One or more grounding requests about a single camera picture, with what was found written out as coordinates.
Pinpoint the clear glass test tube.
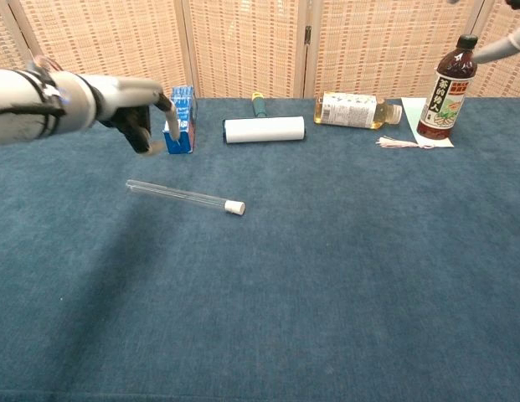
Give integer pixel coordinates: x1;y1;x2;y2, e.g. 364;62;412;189
125;179;227;212

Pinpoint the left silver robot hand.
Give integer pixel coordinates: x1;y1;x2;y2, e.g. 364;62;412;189
94;75;179;157

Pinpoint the dark tea bottle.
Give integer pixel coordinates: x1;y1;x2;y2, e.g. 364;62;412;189
416;33;479;141

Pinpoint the green handled lint roller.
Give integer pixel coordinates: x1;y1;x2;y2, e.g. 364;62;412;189
222;91;306;145

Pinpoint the pink white tassel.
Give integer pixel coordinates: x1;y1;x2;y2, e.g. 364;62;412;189
375;136;435;151

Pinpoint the blue toothpaste box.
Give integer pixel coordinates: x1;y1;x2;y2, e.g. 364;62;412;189
162;85;198;155

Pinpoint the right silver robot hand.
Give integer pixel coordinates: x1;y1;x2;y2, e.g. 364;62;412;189
472;25;520;64

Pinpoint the white paper bookmark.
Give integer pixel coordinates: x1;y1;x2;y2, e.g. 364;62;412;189
400;96;456;149

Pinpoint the blue table cloth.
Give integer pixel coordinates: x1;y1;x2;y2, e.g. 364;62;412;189
0;97;520;402

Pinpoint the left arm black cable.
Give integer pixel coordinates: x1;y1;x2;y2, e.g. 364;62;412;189
0;70;66;126

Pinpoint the yellow tea bottle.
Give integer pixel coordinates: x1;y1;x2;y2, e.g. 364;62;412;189
313;91;404;131

